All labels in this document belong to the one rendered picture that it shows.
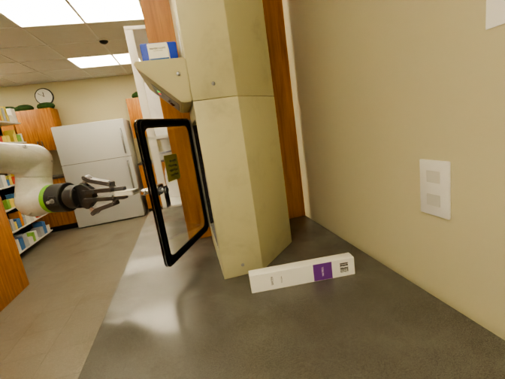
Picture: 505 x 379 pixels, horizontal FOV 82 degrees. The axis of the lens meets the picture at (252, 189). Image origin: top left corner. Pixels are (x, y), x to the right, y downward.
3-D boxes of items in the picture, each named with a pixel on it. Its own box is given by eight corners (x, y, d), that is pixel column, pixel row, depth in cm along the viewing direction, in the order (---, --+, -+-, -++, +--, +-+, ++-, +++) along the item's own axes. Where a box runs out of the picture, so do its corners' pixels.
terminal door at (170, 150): (209, 228, 108) (188, 118, 100) (167, 269, 79) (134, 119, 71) (207, 228, 108) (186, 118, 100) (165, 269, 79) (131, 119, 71)
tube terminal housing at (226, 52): (275, 225, 115) (246, 12, 99) (309, 259, 84) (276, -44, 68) (212, 240, 110) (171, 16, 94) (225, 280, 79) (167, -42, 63)
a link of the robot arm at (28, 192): (38, 216, 103) (5, 219, 92) (37, 180, 103) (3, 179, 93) (71, 213, 100) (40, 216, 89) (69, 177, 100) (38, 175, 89)
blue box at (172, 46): (181, 80, 95) (176, 50, 93) (181, 74, 85) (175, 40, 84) (149, 83, 93) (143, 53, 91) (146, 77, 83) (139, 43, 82)
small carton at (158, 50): (173, 71, 80) (168, 47, 79) (170, 67, 75) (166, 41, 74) (154, 73, 80) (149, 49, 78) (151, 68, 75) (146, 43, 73)
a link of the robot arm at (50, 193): (66, 180, 99) (73, 207, 101) (34, 189, 88) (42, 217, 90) (80, 179, 97) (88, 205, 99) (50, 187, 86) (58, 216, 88)
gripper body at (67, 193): (64, 213, 90) (89, 211, 88) (57, 186, 89) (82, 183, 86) (83, 206, 98) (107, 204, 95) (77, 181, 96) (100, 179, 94)
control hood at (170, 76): (188, 112, 101) (183, 82, 99) (192, 101, 70) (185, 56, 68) (155, 116, 98) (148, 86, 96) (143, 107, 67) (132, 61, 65)
